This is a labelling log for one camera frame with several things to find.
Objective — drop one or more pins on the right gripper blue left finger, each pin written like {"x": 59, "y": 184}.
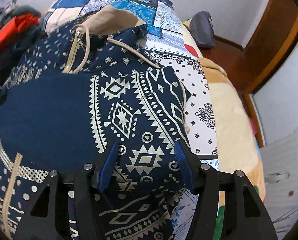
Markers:
{"x": 47, "y": 215}

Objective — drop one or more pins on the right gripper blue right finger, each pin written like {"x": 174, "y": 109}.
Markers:
{"x": 245, "y": 216}

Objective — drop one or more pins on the navy patterned hooded jacket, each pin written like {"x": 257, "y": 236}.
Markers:
{"x": 86, "y": 84}

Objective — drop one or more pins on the beige colourful blanket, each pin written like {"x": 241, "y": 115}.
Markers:
{"x": 236, "y": 145}

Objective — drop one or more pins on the white cabinet with stickers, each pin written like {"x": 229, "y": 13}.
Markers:
{"x": 280, "y": 166}

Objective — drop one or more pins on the dark navy folded garment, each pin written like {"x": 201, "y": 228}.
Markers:
{"x": 11, "y": 56}

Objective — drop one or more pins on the red folded garment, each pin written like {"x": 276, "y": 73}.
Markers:
{"x": 14, "y": 27}

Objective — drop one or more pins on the blue patchwork bed quilt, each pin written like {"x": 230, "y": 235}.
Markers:
{"x": 167, "y": 39}

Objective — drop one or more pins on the grey purple backpack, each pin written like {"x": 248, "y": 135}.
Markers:
{"x": 201, "y": 29}

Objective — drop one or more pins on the cluttered pile on table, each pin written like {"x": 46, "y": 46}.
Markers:
{"x": 12, "y": 9}

